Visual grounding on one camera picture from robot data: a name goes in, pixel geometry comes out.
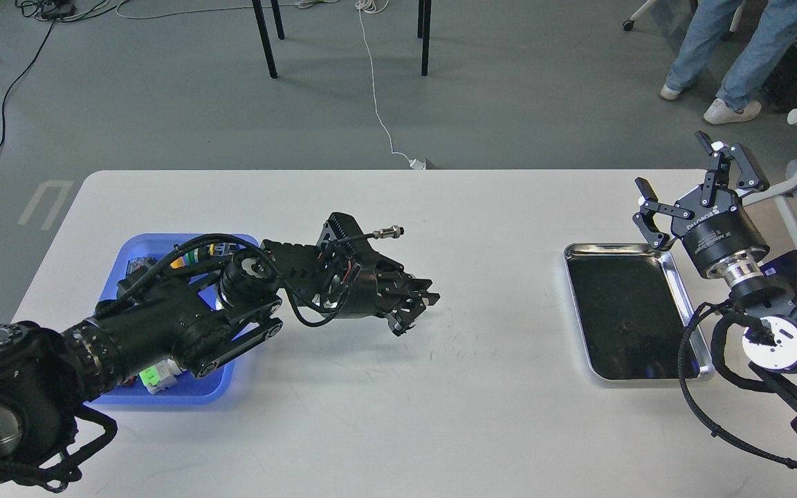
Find white green connector part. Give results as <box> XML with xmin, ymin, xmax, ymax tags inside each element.
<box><xmin>138</xmin><ymin>359</ymin><xmax>184</xmax><ymax>394</ymax></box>

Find black table legs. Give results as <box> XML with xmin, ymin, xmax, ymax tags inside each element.
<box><xmin>251</xmin><ymin>0</ymin><xmax>433</xmax><ymax>79</ymax></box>

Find black floor cable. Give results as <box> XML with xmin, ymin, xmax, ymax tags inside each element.
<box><xmin>0</xmin><ymin>0</ymin><xmax>117</xmax><ymax>252</ymax></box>

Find person in blue jeans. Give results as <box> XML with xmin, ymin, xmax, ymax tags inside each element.
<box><xmin>660</xmin><ymin>0</ymin><xmax>797</xmax><ymax>126</ymax></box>

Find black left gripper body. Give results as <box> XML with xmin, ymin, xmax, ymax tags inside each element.
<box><xmin>336</xmin><ymin>256</ymin><xmax>405</xmax><ymax>319</ymax></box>

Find white floor cable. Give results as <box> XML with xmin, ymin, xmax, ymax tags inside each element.
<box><xmin>116</xmin><ymin>0</ymin><xmax>425</xmax><ymax>171</ymax></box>

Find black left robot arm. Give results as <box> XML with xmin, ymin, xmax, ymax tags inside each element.
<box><xmin>0</xmin><ymin>212</ymin><xmax>439</xmax><ymax>492</ymax></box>

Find silver metal tray black mat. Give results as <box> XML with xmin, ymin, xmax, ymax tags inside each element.
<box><xmin>563</xmin><ymin>243</ymin><xmax>715</xmax><ymax>387</ymax></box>

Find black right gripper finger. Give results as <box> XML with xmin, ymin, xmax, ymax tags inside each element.
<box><xmin>632</xmin><ymin>177</ymin><xmax>690</xmax><ymax>251</ymax></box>
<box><xmin>695</xmin><ymin>131</ymin><xmax>771</xmax><ymax>208</ymax></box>

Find white chair base with casters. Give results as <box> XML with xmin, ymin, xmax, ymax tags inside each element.
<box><xmin>622</xmin><ymin>0</ymin><xmax>746</xmax><ymax>42</ymax></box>

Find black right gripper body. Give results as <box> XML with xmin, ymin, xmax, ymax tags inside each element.
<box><xmin>672</xmin><ymin>187</ymin><xmax>770</xmax><ymax>279</ymax></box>

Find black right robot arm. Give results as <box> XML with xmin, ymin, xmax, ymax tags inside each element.
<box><xmin>633</xmin><ymin>131</ymin><xmax>797</xmax><ymax>470</ymax></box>

